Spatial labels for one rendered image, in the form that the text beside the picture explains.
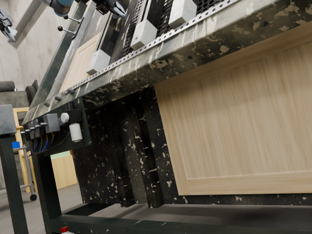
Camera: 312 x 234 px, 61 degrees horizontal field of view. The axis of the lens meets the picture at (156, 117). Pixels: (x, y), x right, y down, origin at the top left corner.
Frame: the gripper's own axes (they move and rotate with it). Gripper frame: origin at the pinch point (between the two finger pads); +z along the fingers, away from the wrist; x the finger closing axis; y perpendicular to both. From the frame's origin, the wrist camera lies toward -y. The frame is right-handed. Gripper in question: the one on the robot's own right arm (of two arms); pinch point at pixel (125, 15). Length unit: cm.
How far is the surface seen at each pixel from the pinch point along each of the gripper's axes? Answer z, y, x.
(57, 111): -2, 36, 52
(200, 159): 41, -29, 70
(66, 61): -2, 57, 7
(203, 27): -2, -57, 45
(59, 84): 0, 57, 25
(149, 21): -2.7, -27.6, 24.9
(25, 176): 140, 476, 13
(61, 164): 158, 372, -8
